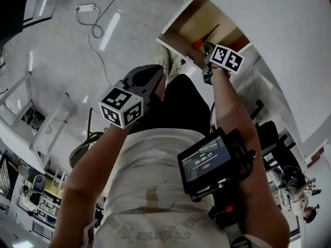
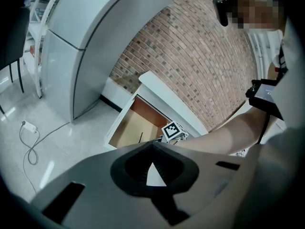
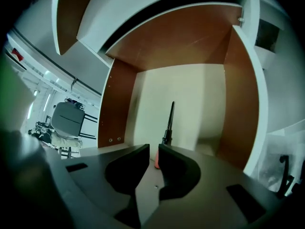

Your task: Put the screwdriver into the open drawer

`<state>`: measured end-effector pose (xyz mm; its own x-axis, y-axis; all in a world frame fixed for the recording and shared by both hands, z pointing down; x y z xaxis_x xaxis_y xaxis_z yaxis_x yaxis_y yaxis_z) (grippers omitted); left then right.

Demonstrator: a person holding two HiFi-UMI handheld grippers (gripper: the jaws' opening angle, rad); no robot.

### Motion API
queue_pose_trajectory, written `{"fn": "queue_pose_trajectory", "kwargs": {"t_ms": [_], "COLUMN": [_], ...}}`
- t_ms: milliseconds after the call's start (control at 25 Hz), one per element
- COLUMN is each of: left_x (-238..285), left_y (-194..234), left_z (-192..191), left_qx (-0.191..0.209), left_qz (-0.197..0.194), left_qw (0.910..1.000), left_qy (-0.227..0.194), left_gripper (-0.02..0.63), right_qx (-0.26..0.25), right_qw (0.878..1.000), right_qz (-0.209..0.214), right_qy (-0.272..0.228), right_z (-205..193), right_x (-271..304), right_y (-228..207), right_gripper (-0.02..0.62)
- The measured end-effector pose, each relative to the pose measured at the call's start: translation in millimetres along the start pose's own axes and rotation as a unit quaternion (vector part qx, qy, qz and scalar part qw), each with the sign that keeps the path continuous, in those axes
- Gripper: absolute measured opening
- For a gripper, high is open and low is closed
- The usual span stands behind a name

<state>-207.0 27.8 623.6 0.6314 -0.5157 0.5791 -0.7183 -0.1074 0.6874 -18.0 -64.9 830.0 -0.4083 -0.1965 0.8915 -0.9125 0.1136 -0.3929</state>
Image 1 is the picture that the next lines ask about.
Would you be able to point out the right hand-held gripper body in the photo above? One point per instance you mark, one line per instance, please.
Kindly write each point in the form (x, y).
(227, 58)

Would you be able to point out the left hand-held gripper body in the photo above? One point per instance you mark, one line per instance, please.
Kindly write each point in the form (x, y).
(121, 107)

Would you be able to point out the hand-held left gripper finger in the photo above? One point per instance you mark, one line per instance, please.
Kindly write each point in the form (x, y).
(139, 74)
(155, 84)

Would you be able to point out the white drawer with wooden inside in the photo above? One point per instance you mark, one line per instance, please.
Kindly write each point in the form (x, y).
(191, 22)

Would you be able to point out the person's left forearm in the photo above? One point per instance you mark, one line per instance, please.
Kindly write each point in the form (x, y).
(90, 159)

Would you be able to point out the person's right forearm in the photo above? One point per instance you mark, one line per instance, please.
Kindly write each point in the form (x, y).
(227, 99)

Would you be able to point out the person's left white shoe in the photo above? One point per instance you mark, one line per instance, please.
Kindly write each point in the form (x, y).
(164, 58)

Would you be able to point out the person's white shoe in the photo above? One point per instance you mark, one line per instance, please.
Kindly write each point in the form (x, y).
(178, 66)
(164, 58)

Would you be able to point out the person's right white shoe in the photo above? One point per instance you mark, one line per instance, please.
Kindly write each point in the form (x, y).
(178, 66)

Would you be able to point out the person's black trousers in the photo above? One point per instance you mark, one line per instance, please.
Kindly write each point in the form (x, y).
(181, 105)

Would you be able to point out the white desk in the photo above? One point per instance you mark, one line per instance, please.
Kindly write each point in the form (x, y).
(284, 35)

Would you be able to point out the black office chair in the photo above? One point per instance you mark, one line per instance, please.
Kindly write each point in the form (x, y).
(271, 136)

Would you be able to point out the white metal-leg table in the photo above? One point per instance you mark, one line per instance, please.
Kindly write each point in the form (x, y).
(15, 136)

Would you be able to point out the person's white printed t-shirt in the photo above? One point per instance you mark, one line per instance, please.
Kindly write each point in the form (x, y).
(150, 216)

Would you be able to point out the cluttered workbench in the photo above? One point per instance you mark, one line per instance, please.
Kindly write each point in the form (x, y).
(38, 190)

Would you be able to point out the black mount rig, red button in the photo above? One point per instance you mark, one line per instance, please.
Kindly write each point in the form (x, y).
(227, 210)

